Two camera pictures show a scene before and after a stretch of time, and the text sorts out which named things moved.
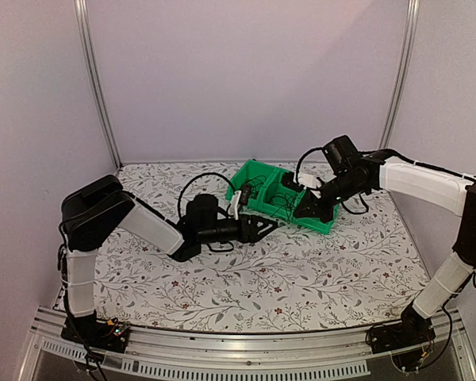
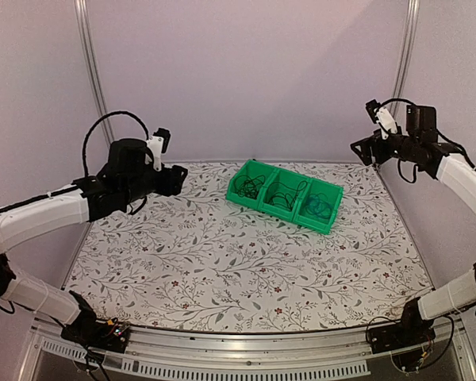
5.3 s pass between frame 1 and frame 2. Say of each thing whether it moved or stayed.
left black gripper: moved
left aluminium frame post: stayed
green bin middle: stayed
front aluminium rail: stayed
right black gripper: moved
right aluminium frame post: stayed
